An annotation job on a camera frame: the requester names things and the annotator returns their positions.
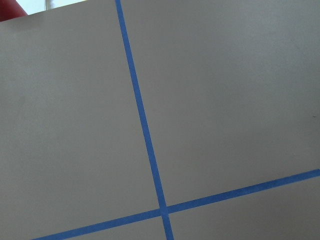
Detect long blue tape line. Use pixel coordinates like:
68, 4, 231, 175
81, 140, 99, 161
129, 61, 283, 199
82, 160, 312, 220
115, 0, 174, 240

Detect crossing blue tape line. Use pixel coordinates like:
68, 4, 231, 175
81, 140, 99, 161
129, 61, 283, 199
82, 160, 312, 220
39, 169, 320, 240

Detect red cylinder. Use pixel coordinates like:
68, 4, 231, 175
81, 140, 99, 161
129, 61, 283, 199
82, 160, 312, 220
0, 0, 28, 22

